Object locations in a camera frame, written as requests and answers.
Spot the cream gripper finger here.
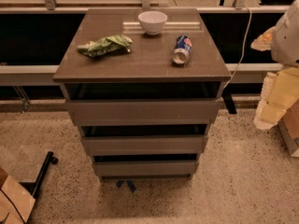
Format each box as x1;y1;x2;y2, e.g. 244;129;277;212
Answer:
254;67;299;130
250;27;275;51

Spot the grey top drawer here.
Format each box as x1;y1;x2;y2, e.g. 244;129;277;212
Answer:
65;100;219;126

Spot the grey drawer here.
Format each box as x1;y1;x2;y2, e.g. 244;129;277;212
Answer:
93;161;199;177
65;100;219;126
81;135;208;156

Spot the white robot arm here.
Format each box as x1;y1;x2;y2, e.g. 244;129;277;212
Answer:
251;0;299;130

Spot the grey drawer cabinet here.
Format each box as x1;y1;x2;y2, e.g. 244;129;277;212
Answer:
53;8;231;180

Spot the grey bottom drawer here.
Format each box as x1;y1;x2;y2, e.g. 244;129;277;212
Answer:
93;161;199;177

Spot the grey middle drawer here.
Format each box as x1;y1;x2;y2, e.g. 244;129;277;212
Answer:
81;135;208;156

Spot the cardboard box right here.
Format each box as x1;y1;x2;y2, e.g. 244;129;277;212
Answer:
278;100;299;158

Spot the cardboard box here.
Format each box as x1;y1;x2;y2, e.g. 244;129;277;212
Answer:
0;167;36;224
278;100;299;158

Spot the blue pepsi can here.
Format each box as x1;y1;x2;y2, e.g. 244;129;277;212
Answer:
172;35;192;65

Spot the white ceramic bowl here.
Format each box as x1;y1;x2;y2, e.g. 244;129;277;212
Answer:
137;11;168;35

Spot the green chip bag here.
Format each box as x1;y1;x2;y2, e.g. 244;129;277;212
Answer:
77;35;133;58

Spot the black cart leg with wheel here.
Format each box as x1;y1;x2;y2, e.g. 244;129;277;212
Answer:
21;151;59;199

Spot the cardboard box lower left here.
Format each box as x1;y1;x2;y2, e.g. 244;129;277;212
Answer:
0;167;36;224

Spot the white cable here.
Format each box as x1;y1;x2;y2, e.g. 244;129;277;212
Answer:
221;5;252;91

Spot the metal railing frame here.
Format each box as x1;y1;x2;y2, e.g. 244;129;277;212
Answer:
0;0;299;87

